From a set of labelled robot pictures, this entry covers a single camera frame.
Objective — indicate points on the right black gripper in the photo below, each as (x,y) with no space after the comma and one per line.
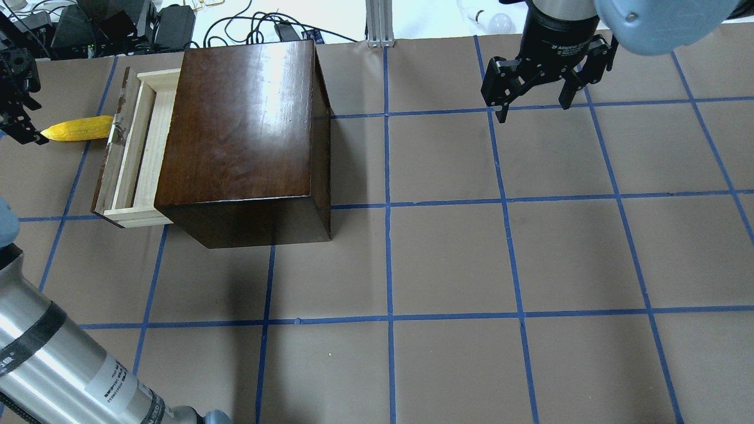
(555,36)

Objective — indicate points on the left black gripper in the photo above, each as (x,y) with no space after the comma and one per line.
(16,94)

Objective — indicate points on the yellow corn cob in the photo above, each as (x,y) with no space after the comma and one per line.
(83,129)

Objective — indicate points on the wooden drawer with white handle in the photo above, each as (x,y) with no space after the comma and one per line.
(134,151)

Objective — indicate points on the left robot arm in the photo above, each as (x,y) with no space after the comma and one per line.
(53,371)

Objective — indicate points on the dark wooden drawer cabinet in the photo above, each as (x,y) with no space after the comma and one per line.
(247,156)

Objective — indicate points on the white light bulb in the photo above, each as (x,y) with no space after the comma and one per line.
(485,18)

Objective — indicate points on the black power adapter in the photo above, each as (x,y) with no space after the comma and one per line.
(175,27)

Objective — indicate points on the aluminium frame post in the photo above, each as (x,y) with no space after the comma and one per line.
(379,24)

